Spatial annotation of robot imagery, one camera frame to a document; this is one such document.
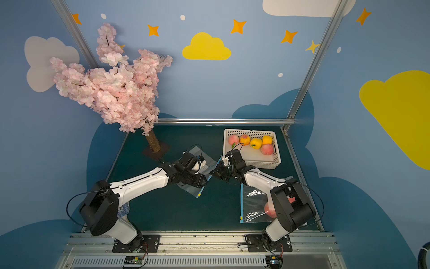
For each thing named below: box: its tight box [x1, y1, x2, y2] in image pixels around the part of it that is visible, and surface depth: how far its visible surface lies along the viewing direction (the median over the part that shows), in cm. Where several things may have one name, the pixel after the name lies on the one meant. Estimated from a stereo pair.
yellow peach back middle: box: [250, 137, 263, 150], surface depth 109 cm
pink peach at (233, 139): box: [228, 134, 240, 149], surface depth 110 cm
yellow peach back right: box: [262, 135, 273, 145], surface depth 110 cm
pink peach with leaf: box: [264, 201, 278, 219], surface depth 80 cm
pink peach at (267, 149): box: [260, 144, 274, 156], surface depth 106 cm
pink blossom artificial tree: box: [49, 22, 174, 153], surface depth 65 cm
